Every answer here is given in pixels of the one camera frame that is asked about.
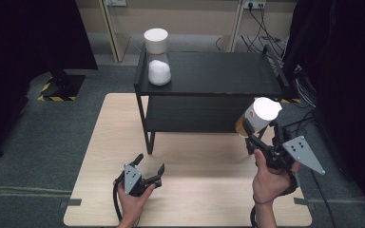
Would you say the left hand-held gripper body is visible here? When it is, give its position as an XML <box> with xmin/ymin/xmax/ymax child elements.
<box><xmin>114</xmin><ymin>162</ymin><xmax>163</xmax><ymax>198</ymax></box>

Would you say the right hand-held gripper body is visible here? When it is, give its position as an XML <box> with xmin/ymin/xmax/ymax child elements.
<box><xmin>244</xmin><ymin>132</ymin><xmax>326</xmax><ymax>176</ymax></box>

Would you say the amber liquid bottle white lid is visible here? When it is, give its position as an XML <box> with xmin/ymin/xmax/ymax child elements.
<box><xmin>234</xmin><ymin>96</ymin><xmax>283</xmax><ymax>139</ymax></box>

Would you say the black two-tier shelf rack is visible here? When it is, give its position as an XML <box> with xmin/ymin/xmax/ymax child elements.
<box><xmin>133</xmin><ymin>42</ymin><xmax>290</xmax><ymax>156</ymax></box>

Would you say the white powder jar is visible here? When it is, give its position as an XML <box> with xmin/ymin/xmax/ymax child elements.
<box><xmin>143</xmin><ymin>28</ymin><xmax>173</xmax><ymax>86</ymax></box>

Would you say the person's left hand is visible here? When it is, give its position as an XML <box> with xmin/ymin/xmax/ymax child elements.
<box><xmin>117</xmin><ymin>183</ymin><xmax>157</xmax><ymax>221</ymax></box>

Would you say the person's right hand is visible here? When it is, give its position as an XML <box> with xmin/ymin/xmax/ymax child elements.
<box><xmin>252</xmin><ymin>148</ymin><xmax>300</xmax><ymax>204</ymax></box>

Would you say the yellow black striped floor tape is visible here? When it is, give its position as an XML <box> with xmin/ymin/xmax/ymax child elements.
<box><xmin>279</xmin><ymin>97</ymin><xmax>302</xmax><ymax>105</ymax></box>

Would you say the dark curtain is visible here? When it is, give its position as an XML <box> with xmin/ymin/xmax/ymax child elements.
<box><xmin>280</xmin><ymin>0</ymin><xmax>365</xmax><ymax>221</ymax></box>
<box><xmin>0</xmin><ymin>0</ymin><xmax>99</xmax><ymax>164</ymax></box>

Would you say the black stand base striped tape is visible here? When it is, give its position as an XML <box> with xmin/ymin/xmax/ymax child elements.
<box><xmin>36</xmin><ymin>69</ymin><xmax>86</xmax><ymax>103</ymax></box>

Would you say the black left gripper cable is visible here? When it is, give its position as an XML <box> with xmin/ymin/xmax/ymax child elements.
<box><xmin>112</xmin><ymin>179</ymin><xmax>125</xmax><ymax>223</ymax></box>

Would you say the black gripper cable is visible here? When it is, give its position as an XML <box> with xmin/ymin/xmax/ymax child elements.
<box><xmin>249</xmin><ymin>170</ymin><xmax>299</xmax><ymax>228</ymax></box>
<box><xmin>112</xmin><ymin>179</ymin><xmax>125</xmax><ymax>223</ymax></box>

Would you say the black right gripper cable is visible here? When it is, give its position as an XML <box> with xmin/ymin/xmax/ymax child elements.
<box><xmin>249</xmin><ymin>170</ymin><xmax>299</xmax><ymax>228</ymax></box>

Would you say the beige frame leg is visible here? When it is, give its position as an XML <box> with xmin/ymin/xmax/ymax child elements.
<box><xmin>220</xmin><ymin>0</ymin><xmax>247</xmax><ymax>53</ymax></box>
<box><xmin>98</xmin><ymin>0</ymin><xmax>132</xmax><ymax>64</ymax></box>

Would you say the white wall socket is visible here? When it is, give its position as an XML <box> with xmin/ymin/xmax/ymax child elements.
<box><xmin>242</xmin><ymin>0</ymin><xmax>267</xmax><ymax>10</ymax></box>
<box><xmin>106</xmin><ymin>0</ymin><xmax>128</xmax><ymax>8</ymax></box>

